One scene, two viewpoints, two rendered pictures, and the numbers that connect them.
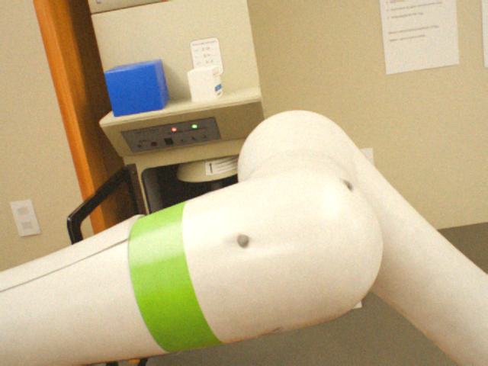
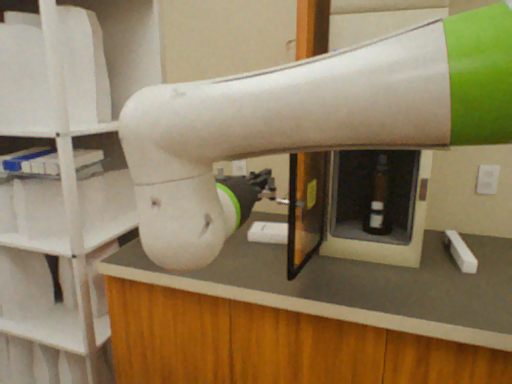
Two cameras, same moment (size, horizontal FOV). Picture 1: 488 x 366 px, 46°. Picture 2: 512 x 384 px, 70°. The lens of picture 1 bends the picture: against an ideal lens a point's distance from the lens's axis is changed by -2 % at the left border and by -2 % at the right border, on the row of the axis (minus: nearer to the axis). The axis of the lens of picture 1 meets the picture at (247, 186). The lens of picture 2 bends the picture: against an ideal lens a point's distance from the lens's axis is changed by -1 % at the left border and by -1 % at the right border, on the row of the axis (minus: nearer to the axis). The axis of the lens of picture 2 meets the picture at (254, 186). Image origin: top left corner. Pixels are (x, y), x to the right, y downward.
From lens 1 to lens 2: 27 cm
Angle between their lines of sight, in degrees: 16
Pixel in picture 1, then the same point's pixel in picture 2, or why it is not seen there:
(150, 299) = (465, 60)
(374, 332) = (488, 292)
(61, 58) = (305, 36)
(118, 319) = (423, 79)
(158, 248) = (480, 19)
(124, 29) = (350, 28)
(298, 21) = not seen: hidden behind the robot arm
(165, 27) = (380, 30)
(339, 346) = (457, 293)
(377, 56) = not seen: outside the picture
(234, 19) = not seen: hidden behind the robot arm
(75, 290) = (382, 56)
